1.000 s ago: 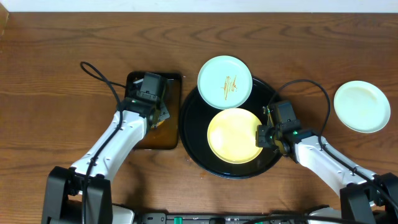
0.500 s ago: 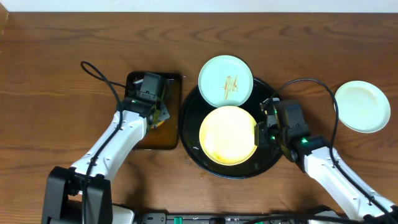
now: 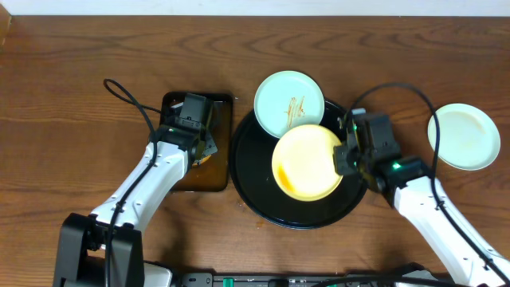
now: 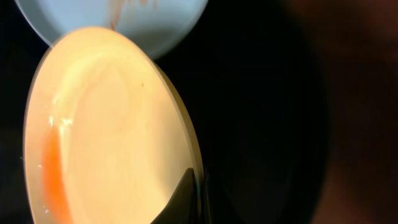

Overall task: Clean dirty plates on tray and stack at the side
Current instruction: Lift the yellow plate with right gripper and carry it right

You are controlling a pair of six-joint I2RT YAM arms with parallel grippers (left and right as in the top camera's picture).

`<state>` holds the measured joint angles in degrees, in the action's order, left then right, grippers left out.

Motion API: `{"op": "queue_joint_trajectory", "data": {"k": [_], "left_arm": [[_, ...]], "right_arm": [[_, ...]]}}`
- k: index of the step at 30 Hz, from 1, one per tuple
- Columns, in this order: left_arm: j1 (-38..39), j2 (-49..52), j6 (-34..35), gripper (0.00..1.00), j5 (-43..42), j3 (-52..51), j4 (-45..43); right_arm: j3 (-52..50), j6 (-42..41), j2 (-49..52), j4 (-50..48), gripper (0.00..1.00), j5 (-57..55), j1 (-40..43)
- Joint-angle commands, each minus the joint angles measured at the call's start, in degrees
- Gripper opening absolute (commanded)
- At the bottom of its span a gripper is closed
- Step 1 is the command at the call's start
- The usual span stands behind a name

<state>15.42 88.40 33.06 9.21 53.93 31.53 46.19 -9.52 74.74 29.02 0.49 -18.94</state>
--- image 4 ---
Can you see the yellow plate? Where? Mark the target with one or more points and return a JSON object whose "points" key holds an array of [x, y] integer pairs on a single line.
{"points": [[107, 137]]}

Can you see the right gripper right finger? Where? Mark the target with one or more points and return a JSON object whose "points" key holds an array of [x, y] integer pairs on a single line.
{"points": [[206, 213]]}

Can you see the light blue plate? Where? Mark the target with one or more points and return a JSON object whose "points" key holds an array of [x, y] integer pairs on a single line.
{"points": [[156, 26]]}

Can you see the round black serving tray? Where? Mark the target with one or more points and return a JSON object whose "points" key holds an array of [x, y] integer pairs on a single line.
{"points": [[251, 91]]}

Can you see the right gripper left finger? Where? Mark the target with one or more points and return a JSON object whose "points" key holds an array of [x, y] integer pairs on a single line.
{"points": [[182, 206]]}

